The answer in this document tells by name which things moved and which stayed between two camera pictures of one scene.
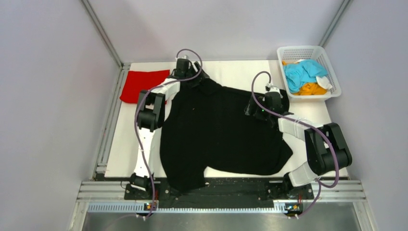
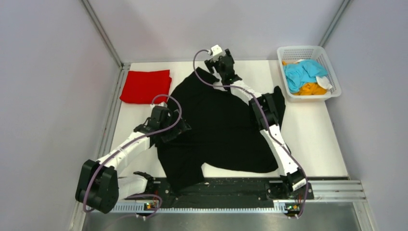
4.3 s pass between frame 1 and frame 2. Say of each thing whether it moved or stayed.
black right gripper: moved
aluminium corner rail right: stayed
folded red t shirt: stayed
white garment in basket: stayed
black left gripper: moved
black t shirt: stayed
